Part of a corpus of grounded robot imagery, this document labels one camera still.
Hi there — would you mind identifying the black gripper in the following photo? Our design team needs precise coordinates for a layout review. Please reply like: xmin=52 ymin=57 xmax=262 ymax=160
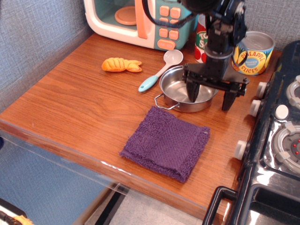
xmin=183 ymin=50 xmax=249 ymax=111

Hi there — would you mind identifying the small steel pot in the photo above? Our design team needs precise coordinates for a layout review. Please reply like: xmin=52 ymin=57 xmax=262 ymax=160
xmin=154 ymin=66 xmax=218 ymax=113

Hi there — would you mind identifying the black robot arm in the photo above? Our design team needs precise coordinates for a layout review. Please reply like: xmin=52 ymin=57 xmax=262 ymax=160
xmin=181 ymin=0 xmax=249 ymax=111

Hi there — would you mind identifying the purple folded towel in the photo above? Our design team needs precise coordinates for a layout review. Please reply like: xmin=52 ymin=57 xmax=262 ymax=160
xmin=120 ymin=106 xmax=210 ymax=183

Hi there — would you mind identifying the white teal toy spoon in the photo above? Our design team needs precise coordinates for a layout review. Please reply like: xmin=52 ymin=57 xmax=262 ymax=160
xmin=138 ymin=49 xmax=184 ymax=92

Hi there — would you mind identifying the tomato sauce can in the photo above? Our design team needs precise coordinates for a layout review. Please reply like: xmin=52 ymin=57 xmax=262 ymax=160
xmin=194 ymin=15 xmax=208 ymax=63

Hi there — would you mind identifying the pineapple slices can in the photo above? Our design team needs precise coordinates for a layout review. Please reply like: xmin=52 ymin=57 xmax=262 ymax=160
xmin=232 ymin=31 xmax=275 ymax=75

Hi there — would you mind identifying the orange plush croissant toy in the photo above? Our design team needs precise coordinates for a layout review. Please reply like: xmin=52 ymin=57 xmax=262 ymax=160
xmin=101 ymin=57 xmax=142 ymax=73

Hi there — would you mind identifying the toy microwave oven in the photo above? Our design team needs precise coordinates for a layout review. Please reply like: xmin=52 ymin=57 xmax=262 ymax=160
xmin=84 ymin=0 xmax=197 ymax=51

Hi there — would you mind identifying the orange microwave turntable plate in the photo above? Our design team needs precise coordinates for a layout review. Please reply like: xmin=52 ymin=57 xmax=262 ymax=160
xmin=114 ymin=6 xmax=136 ymax=26

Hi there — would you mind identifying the black toy stove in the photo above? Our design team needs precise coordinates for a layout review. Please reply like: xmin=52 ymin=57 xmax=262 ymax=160
xmin=203 ymin=41 xmax=300 ymax=225

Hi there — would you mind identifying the orange black object corner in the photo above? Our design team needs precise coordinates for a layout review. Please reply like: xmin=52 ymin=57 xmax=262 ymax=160
xmin=0 ymin=199 xmax=33 ymax=225

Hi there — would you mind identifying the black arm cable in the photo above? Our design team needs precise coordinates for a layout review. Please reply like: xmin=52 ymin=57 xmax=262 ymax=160
xmin=141 ymin=0 xmax=248 ymax=67

